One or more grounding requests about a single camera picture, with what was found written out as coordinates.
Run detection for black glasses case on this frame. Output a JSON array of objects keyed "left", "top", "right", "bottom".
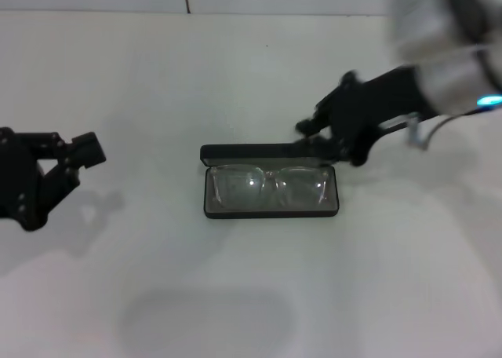
[{"left": 199, "top": 140, "right": 340, "bottom": 220}]

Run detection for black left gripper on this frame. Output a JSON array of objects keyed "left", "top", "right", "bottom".
[{"left": 0, "top": 126, "right": 107, "bottom": 232}]

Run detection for clear white glasses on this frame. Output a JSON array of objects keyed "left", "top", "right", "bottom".
[{"left": 206, "top": 164, "right": 333, "bottom": 211}]

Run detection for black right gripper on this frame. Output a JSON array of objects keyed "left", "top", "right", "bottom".
[{"left": 295, "top": 64, "right": 437, "bottom": 167}]

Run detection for right gripper cable with plug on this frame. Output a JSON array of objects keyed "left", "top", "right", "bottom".
[{"left": 406, "top": 97, "right": 502, "bottom": 152}]

